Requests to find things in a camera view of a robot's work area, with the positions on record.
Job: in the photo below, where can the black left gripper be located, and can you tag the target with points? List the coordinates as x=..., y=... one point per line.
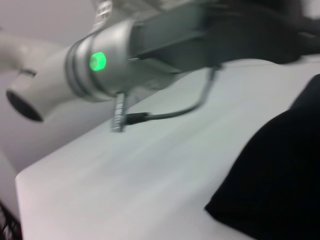
x=212, y=35

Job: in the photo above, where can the black shirt with FREE print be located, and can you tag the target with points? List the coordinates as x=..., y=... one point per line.
x=275, y=175

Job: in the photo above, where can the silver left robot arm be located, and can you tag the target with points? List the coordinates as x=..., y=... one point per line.
x=82, y=72

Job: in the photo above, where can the black red mesh object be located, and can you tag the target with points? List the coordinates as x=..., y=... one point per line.
x=7, y=225

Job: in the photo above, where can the silver perforated wrist camera box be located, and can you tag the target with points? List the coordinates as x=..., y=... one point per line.
x=103, y=10

